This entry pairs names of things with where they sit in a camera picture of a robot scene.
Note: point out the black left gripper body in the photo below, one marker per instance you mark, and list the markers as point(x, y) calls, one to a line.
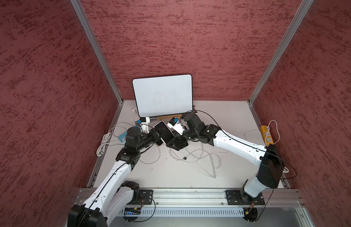
point(147, 138)

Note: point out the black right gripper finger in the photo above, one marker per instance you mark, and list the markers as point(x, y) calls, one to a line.
point(176, 146)
point(180, 139)

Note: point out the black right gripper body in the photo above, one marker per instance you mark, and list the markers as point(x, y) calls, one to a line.
point(191, 134)

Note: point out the phone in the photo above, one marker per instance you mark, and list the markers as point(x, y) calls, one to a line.
point(164, 132)

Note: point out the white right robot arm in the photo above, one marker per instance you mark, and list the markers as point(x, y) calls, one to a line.
point(266, 159)

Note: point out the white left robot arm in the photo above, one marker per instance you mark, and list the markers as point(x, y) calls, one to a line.
point(100, 209)

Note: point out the blue power strip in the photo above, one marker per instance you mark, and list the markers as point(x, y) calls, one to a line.
point(122, 137)

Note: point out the wooden whiteboard stand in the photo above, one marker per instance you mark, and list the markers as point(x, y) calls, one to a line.
point(168, 117)

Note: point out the yellow power strip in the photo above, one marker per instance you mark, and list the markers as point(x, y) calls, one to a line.
point(266, 135)

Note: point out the white whiteboard black frame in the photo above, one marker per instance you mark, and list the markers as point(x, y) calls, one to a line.
point(167, 95)

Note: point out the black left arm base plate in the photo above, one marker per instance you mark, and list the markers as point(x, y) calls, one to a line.
point(142, 197)

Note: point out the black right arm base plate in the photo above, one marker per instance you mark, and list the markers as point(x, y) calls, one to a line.
point(239, 197)

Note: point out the aluminium front rail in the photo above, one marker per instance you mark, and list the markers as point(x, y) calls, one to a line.
point(202, 203)

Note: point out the aluminium corner post left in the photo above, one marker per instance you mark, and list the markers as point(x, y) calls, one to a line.
point(80, 12)

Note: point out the aluminium corner post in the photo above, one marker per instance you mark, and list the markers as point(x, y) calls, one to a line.
point(291, 30)
point(80, 12)

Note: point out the aluminium corner post right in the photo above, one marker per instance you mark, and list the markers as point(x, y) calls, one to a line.
point(291, 30)

